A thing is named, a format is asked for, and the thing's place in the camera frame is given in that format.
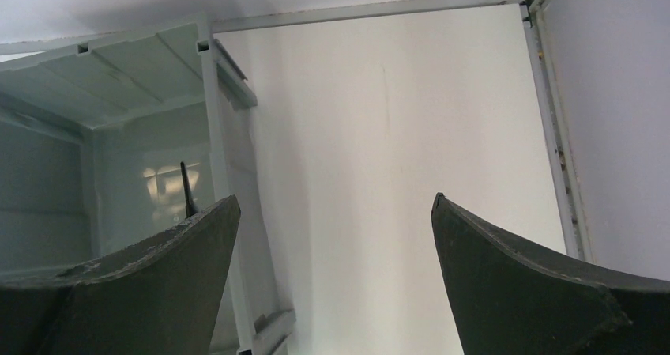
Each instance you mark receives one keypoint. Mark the grey plastic storage bin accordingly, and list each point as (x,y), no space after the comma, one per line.
(91,145)

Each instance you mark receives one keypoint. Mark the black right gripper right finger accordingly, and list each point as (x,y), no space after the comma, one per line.
(509,295)

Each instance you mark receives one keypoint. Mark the aluminium back frame rail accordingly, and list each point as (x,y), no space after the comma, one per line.
(206,26)

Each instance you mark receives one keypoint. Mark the red handled screwdriver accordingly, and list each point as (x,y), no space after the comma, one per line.
(190,207)

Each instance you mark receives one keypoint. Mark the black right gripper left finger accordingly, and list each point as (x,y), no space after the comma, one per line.
(158,296)

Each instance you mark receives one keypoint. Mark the aluminium frame rail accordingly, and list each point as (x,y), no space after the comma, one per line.
(206,26)
(556,133)

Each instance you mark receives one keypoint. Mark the aluminium right frame rail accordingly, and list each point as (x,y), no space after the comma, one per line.
(556,133)

